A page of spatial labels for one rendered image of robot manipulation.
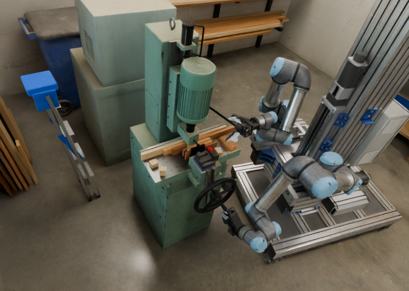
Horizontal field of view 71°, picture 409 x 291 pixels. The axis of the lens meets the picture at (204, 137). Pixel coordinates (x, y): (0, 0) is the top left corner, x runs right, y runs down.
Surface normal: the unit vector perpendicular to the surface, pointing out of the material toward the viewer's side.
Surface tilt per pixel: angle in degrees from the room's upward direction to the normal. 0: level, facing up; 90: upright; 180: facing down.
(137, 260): 0
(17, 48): 90
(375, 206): 0
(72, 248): 0
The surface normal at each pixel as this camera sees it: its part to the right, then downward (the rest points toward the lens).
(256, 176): 0.14, -0.71
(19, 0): 0.54, 0.63
